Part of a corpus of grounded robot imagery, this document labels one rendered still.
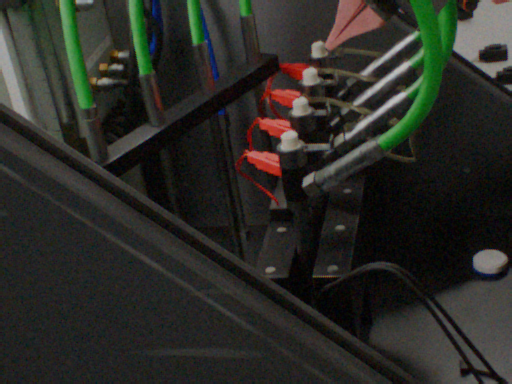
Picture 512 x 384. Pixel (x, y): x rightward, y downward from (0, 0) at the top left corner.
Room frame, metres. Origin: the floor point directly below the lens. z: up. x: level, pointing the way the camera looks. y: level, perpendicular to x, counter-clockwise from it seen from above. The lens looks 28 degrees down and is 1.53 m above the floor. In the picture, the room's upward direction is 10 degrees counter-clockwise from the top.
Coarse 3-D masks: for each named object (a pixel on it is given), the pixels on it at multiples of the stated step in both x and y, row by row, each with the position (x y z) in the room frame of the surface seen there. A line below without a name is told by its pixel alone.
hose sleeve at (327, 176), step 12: (372, 144) 0.74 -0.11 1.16; (348, 156) 0.76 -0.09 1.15; (360, 156) 0.75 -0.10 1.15; (372, 156) 0.74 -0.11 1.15; (324, 168) 0.77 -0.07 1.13; (336, 168) 0.76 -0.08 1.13; (348, 168) 0.75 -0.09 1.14; (360, 168) 0.75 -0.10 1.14; (324, 180) 0.77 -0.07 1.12; (336, 180) 0.76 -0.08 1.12
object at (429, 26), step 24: (72, 0) 0.93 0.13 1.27; (72, 24) 0.93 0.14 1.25; (432, 24) 0.71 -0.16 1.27; (72, 48) 0.93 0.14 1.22; (432, 48) 0.71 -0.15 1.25; (72, 72) 0.93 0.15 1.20; (432, 72) 0.71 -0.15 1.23; (432, 96) 0.71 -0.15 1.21; (408, 120) 0.72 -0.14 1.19; (384, 144) 0.73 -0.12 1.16
